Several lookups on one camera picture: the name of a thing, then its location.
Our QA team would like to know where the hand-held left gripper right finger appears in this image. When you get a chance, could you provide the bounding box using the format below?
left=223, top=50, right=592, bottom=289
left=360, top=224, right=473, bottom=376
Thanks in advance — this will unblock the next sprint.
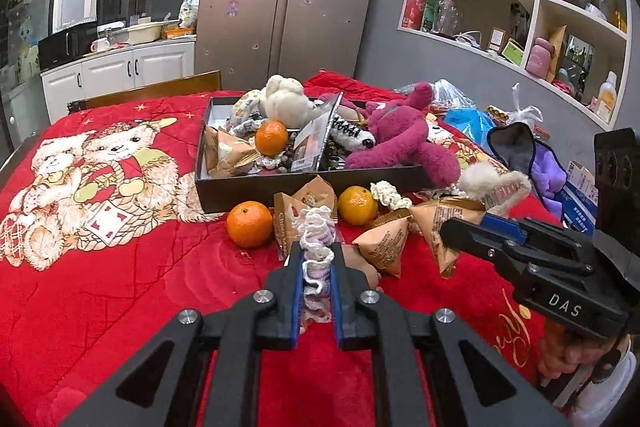
left=330, top=242, right=571, bottom=427

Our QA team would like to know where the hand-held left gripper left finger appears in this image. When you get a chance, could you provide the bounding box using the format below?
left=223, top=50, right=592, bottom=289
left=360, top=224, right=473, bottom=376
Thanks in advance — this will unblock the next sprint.
left=60, top=243, right=305, bottom=427

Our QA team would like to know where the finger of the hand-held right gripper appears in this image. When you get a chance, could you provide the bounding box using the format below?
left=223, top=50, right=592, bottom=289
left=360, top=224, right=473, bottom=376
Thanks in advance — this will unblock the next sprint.
left=440, top=218, right=531, bottom=280
left=482, top=213, right=596, bottom=278

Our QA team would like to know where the brown triangular snack packet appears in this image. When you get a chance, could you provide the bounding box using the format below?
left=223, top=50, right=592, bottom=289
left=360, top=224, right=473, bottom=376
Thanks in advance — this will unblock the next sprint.
left=410, top=198, right=488, bottom=279
left=273, top=175, right=337, bottom=259
left=204, top=125, right=262, bottom=180
left=352, top=214, right=414, bottom=279

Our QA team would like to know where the white pink crochet scrunchie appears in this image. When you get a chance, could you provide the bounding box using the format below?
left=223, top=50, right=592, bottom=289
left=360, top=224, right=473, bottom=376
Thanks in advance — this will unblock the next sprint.
left=297, top=206, right=337, bottom=324

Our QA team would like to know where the orange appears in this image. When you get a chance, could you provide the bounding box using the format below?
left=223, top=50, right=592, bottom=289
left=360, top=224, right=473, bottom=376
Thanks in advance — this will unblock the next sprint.
left=338, top=186, right=379, bottom=226
left=227, top=201, right=275, bottom=249
left=255, top=120, right=290, bottom=157

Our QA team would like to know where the shallow black box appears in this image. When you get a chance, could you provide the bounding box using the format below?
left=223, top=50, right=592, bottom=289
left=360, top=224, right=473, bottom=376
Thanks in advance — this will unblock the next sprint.
left=194, top=93, right=437, bottom=214

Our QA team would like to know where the person's right hand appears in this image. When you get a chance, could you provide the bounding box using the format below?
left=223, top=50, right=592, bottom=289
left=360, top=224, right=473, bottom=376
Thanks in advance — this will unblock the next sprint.
left=539, top=319, right=597, bottom=390

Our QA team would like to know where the white furry hair clip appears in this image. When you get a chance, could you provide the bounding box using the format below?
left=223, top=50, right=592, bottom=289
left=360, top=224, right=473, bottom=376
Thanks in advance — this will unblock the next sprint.
left=459, top=163, right=532, bottom=214

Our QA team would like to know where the purple towel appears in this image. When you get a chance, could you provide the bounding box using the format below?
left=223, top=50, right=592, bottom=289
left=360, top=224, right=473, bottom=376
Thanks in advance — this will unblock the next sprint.
left=529, top=151, right=569, bottom=214

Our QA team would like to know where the dark blue cloth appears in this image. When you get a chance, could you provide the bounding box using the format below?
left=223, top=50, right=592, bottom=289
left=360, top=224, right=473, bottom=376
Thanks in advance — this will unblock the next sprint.
left=487, top=124, right=539, bottom=169

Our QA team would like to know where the blue white carton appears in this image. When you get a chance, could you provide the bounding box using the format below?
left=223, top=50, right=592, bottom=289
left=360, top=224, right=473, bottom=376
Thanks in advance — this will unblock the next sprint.
left=557, top=160, right=599, bottom=234

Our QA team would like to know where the blue plastic bag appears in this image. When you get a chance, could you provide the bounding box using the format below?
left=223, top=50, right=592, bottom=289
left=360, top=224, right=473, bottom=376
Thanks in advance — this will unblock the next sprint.
left=442, top=107, right=497, bottom=144

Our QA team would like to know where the white plastic bag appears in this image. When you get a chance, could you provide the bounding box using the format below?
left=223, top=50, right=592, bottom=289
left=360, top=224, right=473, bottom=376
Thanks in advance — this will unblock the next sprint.
left=509, top=82, right=544, bottom=124

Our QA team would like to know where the pink plush bear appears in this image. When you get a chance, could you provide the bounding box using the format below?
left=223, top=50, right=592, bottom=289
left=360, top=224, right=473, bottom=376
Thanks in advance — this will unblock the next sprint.
left=344, top=82, right=462, bottom=186

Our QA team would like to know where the clear plastic bag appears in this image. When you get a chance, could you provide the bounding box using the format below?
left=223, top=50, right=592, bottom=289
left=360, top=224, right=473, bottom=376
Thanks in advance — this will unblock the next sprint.
left=429, top=79, right=477, bottom=110

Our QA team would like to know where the clear packaged card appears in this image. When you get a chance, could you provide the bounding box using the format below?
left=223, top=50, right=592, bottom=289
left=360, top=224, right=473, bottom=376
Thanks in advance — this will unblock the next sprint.
left=292, top=93, right=344, bottom=171

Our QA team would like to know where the white bottle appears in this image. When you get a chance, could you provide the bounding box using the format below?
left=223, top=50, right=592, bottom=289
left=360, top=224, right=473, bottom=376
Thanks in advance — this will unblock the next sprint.
left=596, top=71, right=619, bottom=111

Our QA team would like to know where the pink container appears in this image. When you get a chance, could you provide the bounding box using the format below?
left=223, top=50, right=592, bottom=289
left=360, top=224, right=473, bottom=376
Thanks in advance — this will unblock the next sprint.
left=524, top=37, right=554, bottom=76

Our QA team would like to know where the green card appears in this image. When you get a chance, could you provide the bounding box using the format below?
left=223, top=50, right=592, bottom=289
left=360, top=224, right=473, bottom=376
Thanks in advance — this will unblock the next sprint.
left=501, top=39, right=526, bottom=66

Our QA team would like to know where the red printed blanket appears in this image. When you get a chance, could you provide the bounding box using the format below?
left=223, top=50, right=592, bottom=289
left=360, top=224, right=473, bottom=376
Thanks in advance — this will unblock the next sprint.
left=0, top=73, right=566, bottom=427

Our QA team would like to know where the white plush toy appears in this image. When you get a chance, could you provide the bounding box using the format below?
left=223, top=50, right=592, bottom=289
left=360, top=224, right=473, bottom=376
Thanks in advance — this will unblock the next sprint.
left=262, top=75, right=319, bottom=128

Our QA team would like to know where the glass jar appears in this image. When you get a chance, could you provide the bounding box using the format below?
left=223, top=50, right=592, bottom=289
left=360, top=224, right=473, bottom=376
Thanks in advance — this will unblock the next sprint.
left=434, top=0, right=459, bottom=36

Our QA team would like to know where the green box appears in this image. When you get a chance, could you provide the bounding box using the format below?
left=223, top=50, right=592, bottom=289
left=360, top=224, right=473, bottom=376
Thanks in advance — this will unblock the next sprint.
left=422, top=0, right=442, bottom=33

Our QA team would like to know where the red box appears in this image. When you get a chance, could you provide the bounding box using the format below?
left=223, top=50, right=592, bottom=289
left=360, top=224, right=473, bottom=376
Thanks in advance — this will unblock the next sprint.
left=402, top=0, right=434, bottom=30

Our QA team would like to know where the wooden chair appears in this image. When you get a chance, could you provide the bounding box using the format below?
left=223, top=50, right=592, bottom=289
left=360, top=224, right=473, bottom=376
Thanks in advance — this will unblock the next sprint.
left=67, top=70, right=223, bottom=111

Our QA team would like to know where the white kitchen cabinet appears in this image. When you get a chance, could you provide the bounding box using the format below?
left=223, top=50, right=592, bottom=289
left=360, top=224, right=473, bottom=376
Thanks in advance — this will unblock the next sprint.
left=40, top=38, right=197, bottom=124

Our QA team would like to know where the cream plastic basin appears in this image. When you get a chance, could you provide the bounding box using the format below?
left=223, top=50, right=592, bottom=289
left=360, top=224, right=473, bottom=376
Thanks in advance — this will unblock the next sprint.
left=124, top=23, right=169, bottom=46

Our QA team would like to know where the printed snack bag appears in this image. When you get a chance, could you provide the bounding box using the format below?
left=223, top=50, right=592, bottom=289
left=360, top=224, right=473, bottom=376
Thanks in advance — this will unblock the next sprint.
left=177, top=0, right=201, bottom=28

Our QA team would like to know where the black microwave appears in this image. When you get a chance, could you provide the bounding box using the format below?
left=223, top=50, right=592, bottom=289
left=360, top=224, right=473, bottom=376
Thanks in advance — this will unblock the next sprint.
left=38, top=23, right=99, bottom=70

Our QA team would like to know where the glass sliding door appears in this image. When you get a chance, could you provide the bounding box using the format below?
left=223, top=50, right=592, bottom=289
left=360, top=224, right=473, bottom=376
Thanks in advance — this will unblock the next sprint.
left=0, top=0, right=68, bottom=82

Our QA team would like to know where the white wall shelf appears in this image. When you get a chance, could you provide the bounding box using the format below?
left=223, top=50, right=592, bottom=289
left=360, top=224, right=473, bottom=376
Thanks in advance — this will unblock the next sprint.
left=397, top=0, right=632, bottom=131

